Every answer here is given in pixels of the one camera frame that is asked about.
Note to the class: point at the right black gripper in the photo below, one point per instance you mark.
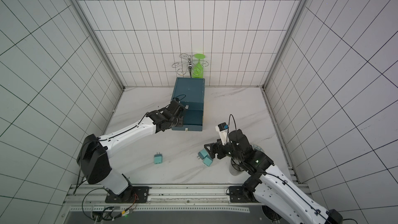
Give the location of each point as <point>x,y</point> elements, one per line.
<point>217,149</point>

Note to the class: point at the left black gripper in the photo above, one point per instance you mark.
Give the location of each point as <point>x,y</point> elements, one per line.
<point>180,123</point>

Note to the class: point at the teal plug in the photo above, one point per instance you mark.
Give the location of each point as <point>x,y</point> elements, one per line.
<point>207,161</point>
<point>203,154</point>
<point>158,158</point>

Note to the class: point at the teal yellow drawer cabinet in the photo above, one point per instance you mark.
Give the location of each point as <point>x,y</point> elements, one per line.
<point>190,92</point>

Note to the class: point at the dark transparent cup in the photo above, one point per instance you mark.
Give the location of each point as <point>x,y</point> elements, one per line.
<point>234,168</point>

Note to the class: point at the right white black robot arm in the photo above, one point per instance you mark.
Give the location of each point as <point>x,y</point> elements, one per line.
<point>266,183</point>

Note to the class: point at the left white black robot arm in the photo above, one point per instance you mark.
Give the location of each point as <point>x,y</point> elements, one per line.
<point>94,155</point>

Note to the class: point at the patterned yellow blue plate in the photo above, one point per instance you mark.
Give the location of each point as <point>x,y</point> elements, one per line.
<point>256,147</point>

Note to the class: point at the green plastic goblet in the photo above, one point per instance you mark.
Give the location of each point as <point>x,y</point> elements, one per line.
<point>197,70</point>

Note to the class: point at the metal cup rack stand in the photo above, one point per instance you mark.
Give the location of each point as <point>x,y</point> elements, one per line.
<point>186,64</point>

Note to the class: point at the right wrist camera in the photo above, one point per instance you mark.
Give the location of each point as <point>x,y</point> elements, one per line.
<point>223,131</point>

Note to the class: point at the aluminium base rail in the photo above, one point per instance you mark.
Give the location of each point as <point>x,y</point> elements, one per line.
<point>91,200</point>

